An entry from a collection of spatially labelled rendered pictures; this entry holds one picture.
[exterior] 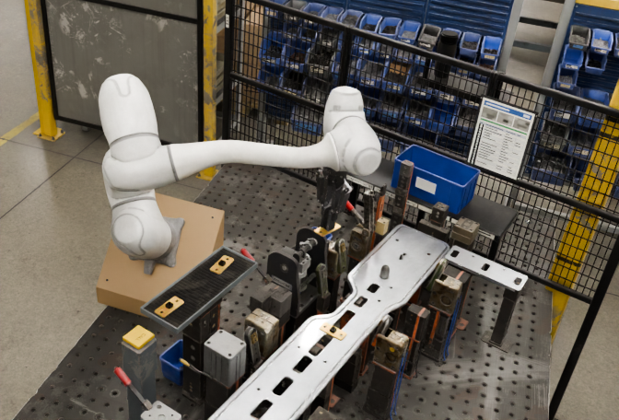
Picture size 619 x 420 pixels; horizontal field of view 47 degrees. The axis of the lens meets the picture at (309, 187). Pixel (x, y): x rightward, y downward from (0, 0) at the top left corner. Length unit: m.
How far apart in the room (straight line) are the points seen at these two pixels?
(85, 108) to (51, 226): 0.99
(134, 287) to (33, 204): 2.02
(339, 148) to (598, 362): 2.50
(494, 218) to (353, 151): 1.21
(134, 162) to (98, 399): 0.90
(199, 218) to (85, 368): 0.64
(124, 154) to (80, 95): 3.12
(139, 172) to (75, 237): 2.44
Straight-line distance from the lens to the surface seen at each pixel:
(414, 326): 2.44
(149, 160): 1.90
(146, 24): 4.53
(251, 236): 3.11
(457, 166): 2.94
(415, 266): 2.58
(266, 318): 2.18
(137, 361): 2.03
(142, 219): 2.44
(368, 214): 2.55
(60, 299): 3.91
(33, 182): 4.83
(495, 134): 2.86
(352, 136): 1.79
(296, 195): 3.39
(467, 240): 2.74
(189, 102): 4.62
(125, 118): 1.93
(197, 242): 2.63
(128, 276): 2.72
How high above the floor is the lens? 2.58
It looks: 33 degrees down
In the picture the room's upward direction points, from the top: 6 degrees clockwise
